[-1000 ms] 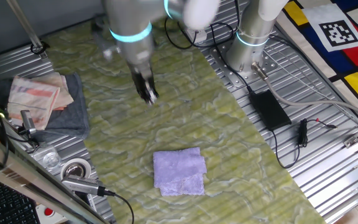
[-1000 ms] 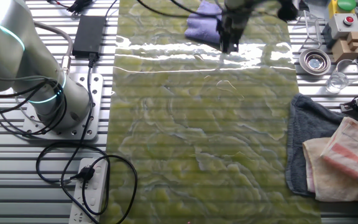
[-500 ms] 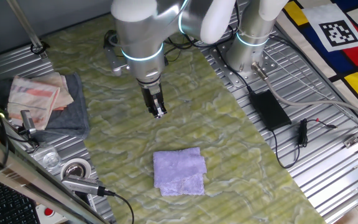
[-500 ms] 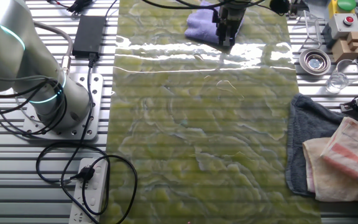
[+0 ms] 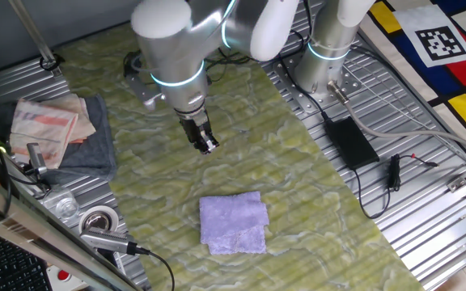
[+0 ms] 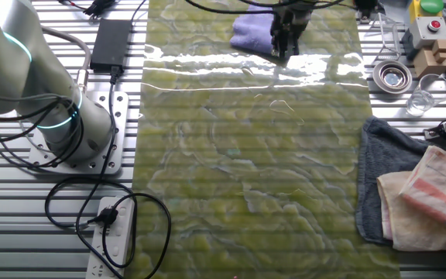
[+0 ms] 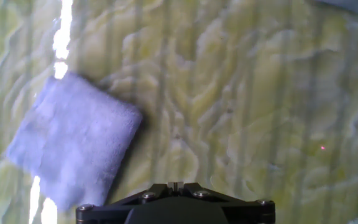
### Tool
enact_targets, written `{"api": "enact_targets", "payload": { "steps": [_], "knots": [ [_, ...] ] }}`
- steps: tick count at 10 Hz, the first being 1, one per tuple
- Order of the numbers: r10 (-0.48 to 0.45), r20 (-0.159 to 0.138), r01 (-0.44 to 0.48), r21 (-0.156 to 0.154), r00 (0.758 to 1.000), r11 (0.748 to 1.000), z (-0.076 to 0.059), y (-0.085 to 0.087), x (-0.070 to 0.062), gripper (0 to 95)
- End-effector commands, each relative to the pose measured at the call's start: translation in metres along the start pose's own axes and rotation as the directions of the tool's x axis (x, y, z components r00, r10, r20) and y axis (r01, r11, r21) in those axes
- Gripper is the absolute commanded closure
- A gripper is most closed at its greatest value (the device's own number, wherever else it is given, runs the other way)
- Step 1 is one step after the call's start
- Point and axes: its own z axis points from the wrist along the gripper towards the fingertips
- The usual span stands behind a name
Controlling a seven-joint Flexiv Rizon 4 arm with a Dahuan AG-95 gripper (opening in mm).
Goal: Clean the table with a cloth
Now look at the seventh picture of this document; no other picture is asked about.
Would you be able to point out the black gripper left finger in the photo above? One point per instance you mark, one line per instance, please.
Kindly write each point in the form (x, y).
(104, 214)

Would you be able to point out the purple microfibre cloth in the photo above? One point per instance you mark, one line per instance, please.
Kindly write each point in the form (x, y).
(73, 140)

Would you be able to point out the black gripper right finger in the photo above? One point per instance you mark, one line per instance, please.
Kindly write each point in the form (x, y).
(250, 213)

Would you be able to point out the green marble pattern mat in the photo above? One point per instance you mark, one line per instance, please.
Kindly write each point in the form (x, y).
(228, 93)

